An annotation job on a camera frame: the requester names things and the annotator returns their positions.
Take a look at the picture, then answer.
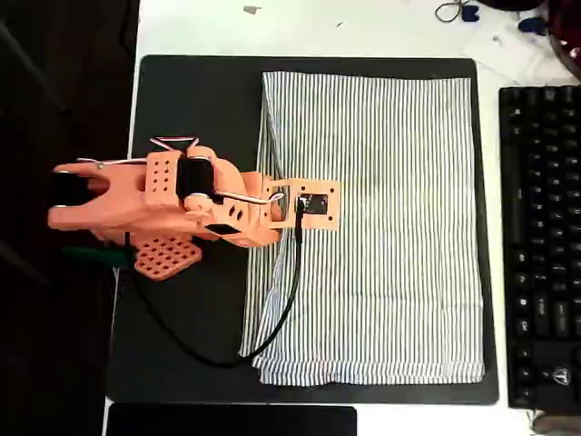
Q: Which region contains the white plastic bag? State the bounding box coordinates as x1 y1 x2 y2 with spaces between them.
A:
462 29 568 85

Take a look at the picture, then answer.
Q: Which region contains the olive cord loop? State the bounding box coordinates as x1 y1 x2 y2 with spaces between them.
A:
434 0 473 24

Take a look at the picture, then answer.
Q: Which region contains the brown rounded object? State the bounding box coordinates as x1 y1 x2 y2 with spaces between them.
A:
530 411 581 436

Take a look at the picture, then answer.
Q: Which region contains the grey metal chair leg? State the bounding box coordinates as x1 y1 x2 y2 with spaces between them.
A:
0 20 69 114
0 240 52 288

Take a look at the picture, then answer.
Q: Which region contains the dark red round object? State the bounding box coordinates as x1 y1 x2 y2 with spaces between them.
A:
547 0 581 83

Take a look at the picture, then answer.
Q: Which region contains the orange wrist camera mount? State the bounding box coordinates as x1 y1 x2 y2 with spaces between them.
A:
264 178 342 233

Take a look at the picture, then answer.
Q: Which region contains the black desk mat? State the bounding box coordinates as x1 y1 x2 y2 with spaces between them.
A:
104 54 500 406

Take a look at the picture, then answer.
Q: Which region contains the striped white cloth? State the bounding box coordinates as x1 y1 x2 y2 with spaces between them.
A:
239 70 486 387

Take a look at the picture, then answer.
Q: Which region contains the white red servo cable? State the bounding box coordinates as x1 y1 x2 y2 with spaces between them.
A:
76 134 286 208

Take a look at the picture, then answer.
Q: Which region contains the black round object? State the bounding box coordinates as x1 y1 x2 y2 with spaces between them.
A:
478 0 546 13

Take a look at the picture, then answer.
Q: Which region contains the black camera board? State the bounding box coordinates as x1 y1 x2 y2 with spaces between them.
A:
297 193 330 215

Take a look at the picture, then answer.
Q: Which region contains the black keyboard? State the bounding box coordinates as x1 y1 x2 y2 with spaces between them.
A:
497 84 581 409

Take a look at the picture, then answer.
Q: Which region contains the black camera cable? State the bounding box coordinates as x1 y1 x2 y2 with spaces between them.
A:
118 197 306 368

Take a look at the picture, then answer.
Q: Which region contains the orange perforated base plate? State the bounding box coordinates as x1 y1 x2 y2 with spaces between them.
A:
133 235 203 282

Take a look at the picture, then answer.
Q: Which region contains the green table clamp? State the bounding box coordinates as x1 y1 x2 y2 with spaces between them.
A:
61 244 137 270

